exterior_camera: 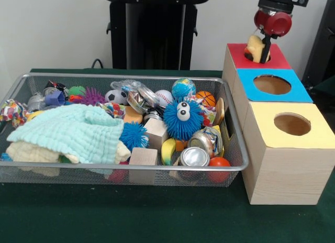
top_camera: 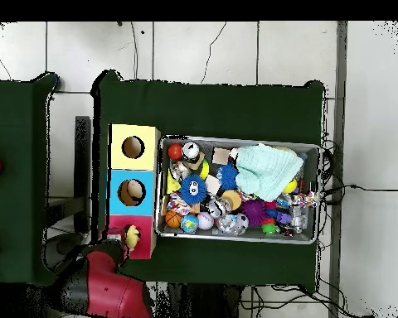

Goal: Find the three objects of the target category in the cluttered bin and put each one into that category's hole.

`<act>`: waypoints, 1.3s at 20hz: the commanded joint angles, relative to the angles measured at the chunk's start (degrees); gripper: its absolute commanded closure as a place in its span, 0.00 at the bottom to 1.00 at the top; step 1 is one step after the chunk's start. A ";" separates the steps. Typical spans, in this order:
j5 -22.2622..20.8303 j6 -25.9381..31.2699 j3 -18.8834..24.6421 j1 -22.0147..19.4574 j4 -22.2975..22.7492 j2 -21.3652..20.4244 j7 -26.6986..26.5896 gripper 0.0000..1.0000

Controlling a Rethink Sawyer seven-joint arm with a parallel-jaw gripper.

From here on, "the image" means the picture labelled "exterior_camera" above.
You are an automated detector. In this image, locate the dark green side tablecloth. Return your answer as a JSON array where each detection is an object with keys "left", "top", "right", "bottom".
[{"left": 313, "top": 74, "right": 335, "bottom": 97}]

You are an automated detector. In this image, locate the plain wooden cube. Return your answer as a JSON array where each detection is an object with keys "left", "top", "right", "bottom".
[{"left": 143, "top": 118, "right": 169, "bottom": 149}]

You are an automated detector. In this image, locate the small orange basketball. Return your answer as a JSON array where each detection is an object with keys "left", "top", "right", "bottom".
[{"left": 195, "top": 91, "right": 217, "bottom": 107}]

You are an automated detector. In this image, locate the silver wire mesh bin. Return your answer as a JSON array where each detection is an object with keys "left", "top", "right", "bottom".
[{"left": 0, "top": 72, "right": 249, "bottom": 188}]

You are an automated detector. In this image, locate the black and white soccer ball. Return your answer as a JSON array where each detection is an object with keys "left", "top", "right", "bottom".
[{"left": 105, "top": 89, "right": 129, "bottom": 106}]

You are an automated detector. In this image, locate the globe print ball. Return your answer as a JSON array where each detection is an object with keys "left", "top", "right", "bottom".
[{"left": 172, "top": 78, "right": 197, "bottom": 100}]

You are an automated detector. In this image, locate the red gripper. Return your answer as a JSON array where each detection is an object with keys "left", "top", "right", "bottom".
[{"left": 254, "top": 9, "right": 293, "bottom": 64}]

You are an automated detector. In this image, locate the cream knitted cloth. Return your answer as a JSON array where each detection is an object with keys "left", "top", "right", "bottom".
[{"left": 5, "top": 140, "right": 131, "bottom": 165}]

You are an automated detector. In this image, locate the plain orange ball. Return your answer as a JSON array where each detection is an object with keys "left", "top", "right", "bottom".
[{"left": 208, "top": 156, "right": 231, "bottom": 183}]

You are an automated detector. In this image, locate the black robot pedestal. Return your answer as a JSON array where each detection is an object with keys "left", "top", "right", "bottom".
[{"left": 100, "top": 0, "right": 211, "bottom": 70}]

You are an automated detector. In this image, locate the mint green cloth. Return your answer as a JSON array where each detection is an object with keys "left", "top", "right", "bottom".
[{"left": 7, "top": 104, "right": 125, "bottom": 164}]

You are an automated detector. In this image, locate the wooden box with three holes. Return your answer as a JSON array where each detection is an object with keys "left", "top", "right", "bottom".
[{"left": 222, "top": 42, "right": 335, "bottom": 205}]

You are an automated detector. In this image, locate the white baseball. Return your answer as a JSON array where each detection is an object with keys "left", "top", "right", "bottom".
[{"left": 154, "top": 90, "right": 175, "bottom": 107}]

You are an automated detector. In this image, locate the blue spiky ball with eyes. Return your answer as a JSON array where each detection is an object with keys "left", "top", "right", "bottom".
[{"left": 163, "top": 98, "right": 205, "bottom": 140}]

